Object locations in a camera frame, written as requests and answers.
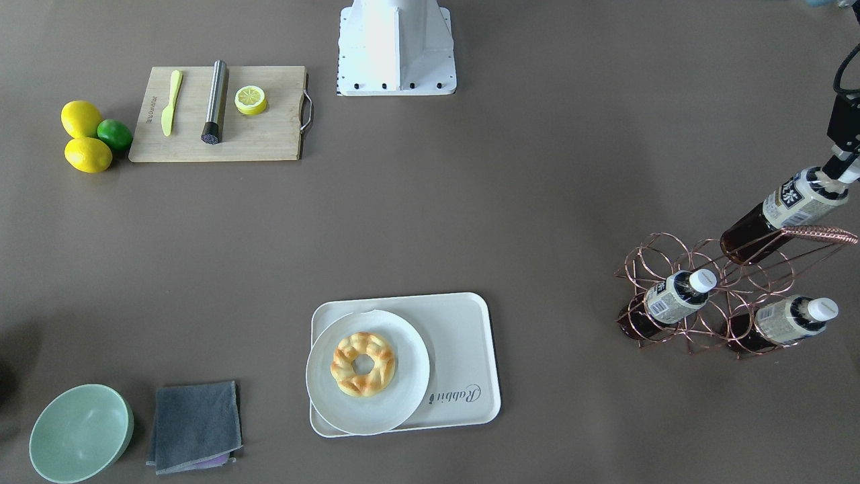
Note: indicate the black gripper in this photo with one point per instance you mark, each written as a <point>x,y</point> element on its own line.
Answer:
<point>844,124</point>

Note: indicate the tea bottle white cap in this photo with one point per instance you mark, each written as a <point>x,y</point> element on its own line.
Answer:
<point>804,199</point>

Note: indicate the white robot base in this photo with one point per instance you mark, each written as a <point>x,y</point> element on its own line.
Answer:
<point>396,48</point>

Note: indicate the back tea bottle in rack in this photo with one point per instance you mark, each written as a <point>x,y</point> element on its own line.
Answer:
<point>759,329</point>

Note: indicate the tea bottle in rack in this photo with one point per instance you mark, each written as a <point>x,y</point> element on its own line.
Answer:
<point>759,329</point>
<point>664,305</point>

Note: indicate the front tea bottle in rack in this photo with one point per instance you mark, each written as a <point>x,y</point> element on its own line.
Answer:
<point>664,305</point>

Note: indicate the white rabbit tray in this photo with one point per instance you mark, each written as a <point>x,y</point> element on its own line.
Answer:
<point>463,386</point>

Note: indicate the white round plate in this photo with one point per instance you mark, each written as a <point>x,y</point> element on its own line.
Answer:
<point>386,410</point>

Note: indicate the wooden cutting board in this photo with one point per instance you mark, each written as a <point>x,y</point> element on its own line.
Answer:
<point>273,135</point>

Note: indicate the half lemon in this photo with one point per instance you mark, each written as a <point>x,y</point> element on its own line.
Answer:
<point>250,100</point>

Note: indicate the steel muddler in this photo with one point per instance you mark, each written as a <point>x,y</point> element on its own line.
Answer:
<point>212,132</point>

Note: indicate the yellow plastic knife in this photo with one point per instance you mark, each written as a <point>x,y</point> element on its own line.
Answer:
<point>167,116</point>

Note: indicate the grey folded cloth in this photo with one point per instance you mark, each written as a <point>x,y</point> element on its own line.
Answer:
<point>195,427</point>

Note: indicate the green lime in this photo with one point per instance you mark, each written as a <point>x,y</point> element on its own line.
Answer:
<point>114,134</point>

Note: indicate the lower whole lemon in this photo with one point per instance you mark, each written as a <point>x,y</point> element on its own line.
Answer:
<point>89,155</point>

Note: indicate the whole lemon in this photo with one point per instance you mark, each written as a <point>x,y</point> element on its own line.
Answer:
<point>80,119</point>
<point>89,155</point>

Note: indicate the upper whole lemon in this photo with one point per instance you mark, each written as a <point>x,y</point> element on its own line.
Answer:
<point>80,119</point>

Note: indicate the green bowl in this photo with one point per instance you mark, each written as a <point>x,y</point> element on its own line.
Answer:
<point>80,433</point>

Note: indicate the copper wire bottle rack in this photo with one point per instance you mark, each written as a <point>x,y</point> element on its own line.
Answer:
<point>728,317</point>

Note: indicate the braided ring bread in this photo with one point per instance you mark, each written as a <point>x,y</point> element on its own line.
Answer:
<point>364,364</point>

